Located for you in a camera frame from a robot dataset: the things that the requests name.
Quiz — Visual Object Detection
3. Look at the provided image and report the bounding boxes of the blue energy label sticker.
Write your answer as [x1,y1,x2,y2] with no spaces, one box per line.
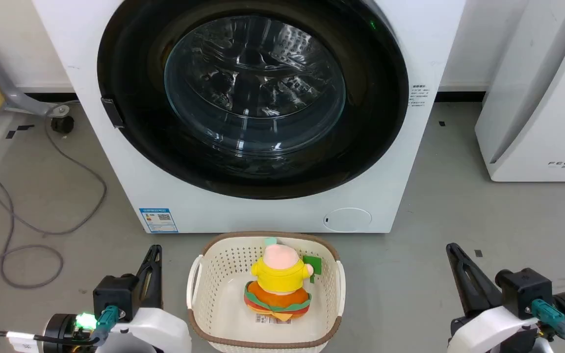
[139,208,179,233]

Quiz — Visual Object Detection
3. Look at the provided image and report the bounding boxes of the black caster wheel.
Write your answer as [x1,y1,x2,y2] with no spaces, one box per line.
[51,116,75,134]

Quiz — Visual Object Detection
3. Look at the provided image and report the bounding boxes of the small text sticker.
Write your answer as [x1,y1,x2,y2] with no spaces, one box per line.
[409,83,430,108]

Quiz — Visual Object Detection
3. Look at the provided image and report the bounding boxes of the cream plastic laundry basket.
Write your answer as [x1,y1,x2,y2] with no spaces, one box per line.
[186,231,346,353]

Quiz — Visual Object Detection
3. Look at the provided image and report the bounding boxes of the left arm cable green plug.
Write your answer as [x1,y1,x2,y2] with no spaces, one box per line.
[0,305,119,348]

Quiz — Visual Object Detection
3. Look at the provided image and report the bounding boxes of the white barcode label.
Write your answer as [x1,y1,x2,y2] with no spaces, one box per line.
[255,314,294,326]

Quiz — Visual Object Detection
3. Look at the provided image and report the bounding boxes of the round white filter cover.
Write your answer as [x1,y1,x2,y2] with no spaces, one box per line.
[323,207,373,233]

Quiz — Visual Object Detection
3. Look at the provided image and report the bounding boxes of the grey floor cable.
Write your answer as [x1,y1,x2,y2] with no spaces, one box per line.
[0,101,108,353]

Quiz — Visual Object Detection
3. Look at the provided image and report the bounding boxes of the plush doll yellow shirt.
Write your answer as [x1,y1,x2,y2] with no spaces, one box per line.
[243,243,314,322]

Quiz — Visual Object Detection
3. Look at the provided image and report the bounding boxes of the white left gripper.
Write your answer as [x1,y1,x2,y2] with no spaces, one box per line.
[97,245,193,353]

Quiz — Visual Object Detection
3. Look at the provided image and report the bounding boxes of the green card tag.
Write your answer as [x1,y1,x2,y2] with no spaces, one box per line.
[303,255,323,284]

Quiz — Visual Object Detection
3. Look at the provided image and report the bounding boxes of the right arm cable green plug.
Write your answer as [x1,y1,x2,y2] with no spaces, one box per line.
[531,299,565,353]

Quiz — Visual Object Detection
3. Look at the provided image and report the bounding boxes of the white air purifier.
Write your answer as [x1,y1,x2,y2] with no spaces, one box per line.
[474,0,565,182]

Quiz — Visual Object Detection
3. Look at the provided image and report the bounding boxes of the black round glass washer door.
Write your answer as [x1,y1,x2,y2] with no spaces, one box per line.
[97,0,410,200]

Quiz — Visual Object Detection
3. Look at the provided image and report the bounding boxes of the grey metal chair leg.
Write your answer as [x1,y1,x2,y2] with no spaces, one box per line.
[0,49,70,117]

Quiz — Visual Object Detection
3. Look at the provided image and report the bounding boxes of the white front-load washing machine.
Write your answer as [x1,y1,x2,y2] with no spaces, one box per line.
[31,0,467,234]

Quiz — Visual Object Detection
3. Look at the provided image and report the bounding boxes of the arm cable green plug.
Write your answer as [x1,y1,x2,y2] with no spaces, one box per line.
[531,299,565,353]
[0,305,119,348]

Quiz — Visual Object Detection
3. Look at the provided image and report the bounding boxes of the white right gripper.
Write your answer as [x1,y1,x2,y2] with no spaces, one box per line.
[446,243,542,353]

